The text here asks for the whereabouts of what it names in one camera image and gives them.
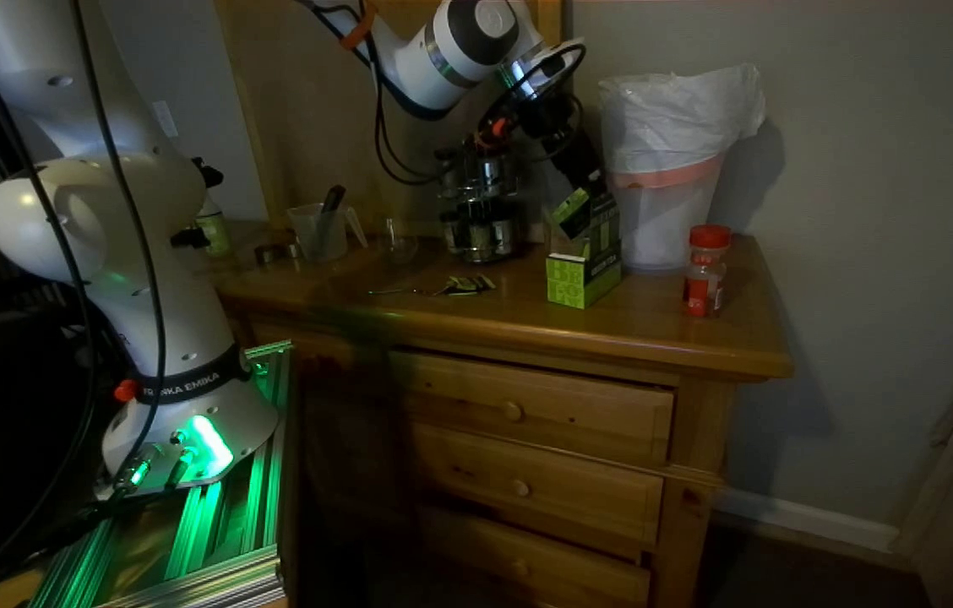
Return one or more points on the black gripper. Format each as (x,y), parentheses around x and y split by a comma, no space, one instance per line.
(562,129)

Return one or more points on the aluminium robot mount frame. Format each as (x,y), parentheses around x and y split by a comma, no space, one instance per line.
(207,527)

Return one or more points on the green cardboard box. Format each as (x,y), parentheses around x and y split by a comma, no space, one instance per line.
(582,279)

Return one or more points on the medium wooden drawer front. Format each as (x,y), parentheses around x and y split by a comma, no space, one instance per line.
(566,490)

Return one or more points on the dark utensil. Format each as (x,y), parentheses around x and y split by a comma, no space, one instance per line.
(333,222)

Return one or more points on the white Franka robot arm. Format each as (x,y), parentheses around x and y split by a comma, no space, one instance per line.
(158,304)

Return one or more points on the white light switch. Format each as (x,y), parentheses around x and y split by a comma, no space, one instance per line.
(166,121)

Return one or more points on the green sachet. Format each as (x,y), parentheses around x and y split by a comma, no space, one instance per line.
(571,211)
(466,285)

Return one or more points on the white trash bin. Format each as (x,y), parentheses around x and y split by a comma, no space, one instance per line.
(665,222)

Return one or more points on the wooden dresser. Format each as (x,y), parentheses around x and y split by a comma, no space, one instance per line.
(566,338)

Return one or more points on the wooden back panel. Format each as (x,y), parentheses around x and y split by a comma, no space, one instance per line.
(296,122)

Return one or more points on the white plastic bin liner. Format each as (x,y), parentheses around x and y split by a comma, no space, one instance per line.
(674,112)

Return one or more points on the large wooden drawer front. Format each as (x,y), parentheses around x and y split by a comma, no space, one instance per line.
(566,409)

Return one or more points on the white baseboard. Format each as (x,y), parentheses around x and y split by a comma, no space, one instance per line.
(804,524)

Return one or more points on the red lid spice jar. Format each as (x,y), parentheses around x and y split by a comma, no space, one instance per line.
(707,271)

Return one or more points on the small wooden drawer front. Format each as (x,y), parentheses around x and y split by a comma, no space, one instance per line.
(566,568)

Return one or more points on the clear plastic cup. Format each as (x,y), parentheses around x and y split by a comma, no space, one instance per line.
(307,238)

